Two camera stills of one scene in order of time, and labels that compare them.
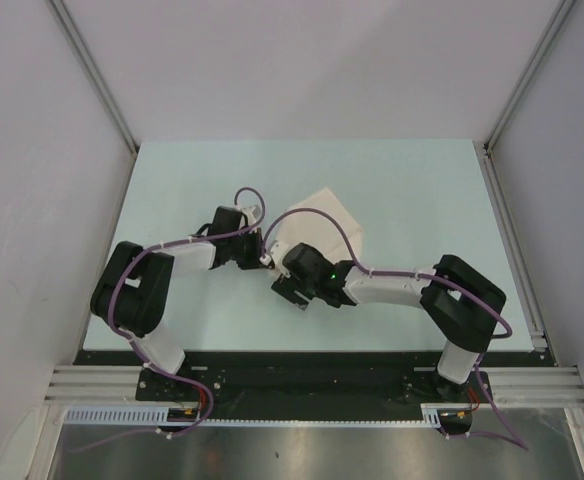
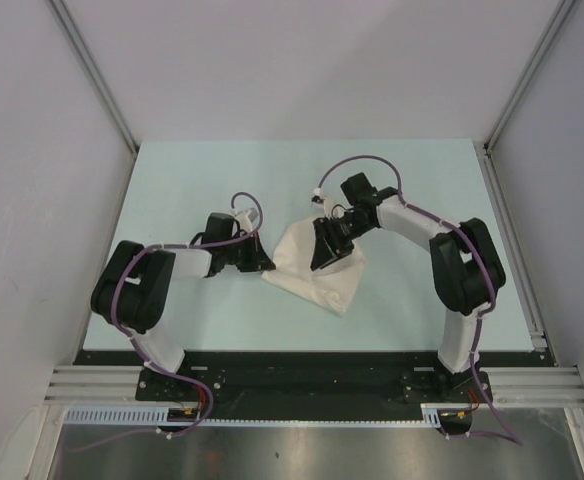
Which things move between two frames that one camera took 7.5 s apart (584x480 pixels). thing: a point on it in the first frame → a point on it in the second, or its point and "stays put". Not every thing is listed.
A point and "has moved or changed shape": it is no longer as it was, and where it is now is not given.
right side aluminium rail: [512, 247] stays put
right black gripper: [287, 287] → [329, 247]
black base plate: [306, 386] stays put
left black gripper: [255, 261] stays put
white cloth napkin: [314, 231] has moved or changed shape
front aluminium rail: [517, 385] stays put
